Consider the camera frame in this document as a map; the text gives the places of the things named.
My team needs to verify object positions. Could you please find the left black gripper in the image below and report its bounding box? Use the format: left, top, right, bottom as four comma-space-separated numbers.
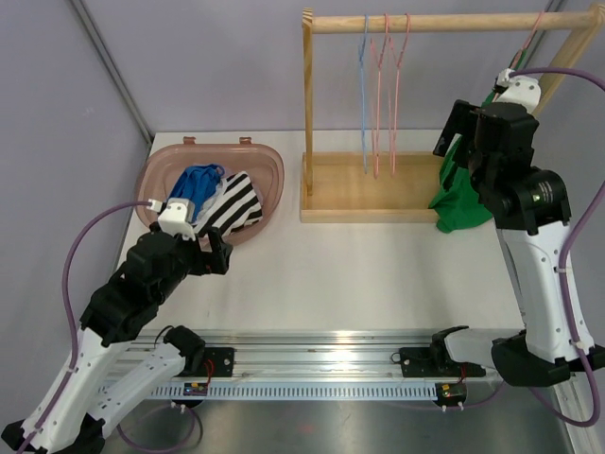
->
153, 225, 233, 305

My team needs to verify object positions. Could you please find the black white striped tank top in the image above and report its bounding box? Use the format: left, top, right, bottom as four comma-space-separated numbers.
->
193, 171, 263, 236

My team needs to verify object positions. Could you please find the blue tank top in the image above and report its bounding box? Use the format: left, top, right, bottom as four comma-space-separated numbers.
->
168, 164, 225, 211

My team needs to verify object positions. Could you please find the green tank top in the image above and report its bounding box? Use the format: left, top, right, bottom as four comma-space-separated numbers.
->
427, 49, 526, 234

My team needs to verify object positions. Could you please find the pink wire hanger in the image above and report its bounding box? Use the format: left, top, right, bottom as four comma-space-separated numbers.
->
508, 10, 545, 70
370, 13, 389, 179
389, 12, 411, 176

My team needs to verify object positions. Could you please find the blue wire hanger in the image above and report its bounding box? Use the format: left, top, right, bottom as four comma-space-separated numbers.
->
357, 14, 369, 173

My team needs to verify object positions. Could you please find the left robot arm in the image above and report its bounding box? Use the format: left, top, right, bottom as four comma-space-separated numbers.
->
1, 228, 233, 453

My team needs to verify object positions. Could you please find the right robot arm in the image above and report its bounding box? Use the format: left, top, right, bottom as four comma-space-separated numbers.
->
428, 100, 604, 388

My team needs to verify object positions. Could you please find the pink plastic basin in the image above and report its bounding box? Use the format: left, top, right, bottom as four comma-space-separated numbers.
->
137, 137, 285, 245

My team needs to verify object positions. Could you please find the wooden clothes rack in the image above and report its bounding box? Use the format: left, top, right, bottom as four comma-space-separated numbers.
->
300, 3, 604, 223

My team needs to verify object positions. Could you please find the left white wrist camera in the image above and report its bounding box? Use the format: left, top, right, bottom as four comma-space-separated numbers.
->
147, 198, 197, 241

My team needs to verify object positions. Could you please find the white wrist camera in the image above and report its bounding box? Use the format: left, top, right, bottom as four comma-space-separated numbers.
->
493, 68, 542, 114
147, 198, 197, 241

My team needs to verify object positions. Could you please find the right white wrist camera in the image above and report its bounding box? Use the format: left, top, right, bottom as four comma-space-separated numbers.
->
493, 68, 542, 114

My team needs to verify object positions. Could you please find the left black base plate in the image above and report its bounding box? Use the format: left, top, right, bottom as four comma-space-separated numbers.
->
179, 347, 235, 378

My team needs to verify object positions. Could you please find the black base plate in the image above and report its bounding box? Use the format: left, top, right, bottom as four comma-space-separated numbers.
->
396, 347, 487, 378
179, 347, 235, 378

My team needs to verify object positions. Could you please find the aluminium mounting rail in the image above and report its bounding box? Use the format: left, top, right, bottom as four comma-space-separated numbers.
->
63, 328, 579, 382

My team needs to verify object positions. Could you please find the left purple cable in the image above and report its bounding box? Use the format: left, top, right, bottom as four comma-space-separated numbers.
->
13, 201, 204, 453

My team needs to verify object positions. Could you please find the white slotted cable duct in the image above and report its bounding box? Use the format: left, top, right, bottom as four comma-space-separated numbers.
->
148, 381, 437, 401

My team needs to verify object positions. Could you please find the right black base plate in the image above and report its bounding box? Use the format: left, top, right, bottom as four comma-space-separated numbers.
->
396, 347, 487, 378

